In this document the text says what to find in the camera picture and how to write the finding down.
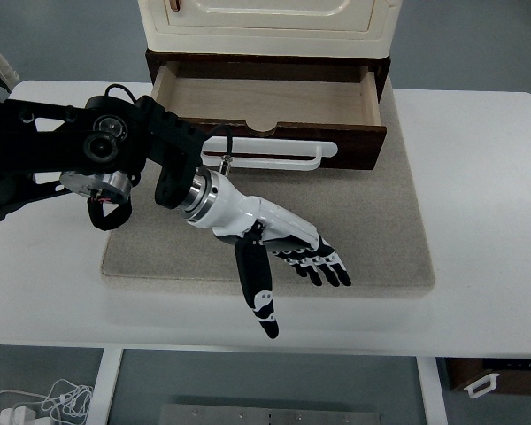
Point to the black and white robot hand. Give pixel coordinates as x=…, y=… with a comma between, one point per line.
x=257, y=227

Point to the dark wooden drawer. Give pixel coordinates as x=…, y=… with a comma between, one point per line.
x=345, y=114

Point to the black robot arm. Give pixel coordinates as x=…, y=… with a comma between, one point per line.
x=99, y=151

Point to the beige fabric mat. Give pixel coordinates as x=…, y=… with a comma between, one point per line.
x=371, y=218

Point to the white table leg left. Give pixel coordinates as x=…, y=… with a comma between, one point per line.
x=104, y=388

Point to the white table leg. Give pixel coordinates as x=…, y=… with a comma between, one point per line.
x=431, y=391
x=104, y=388

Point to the white table leg right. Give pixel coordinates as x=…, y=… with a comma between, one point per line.
x=431, y=391

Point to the white drawer handle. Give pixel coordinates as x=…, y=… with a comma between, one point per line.
x=280, y=154

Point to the white charger with cable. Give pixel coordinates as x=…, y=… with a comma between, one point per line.
x=65, y=403

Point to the brown box with white handle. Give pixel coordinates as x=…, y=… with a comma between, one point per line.
x=480, y=376

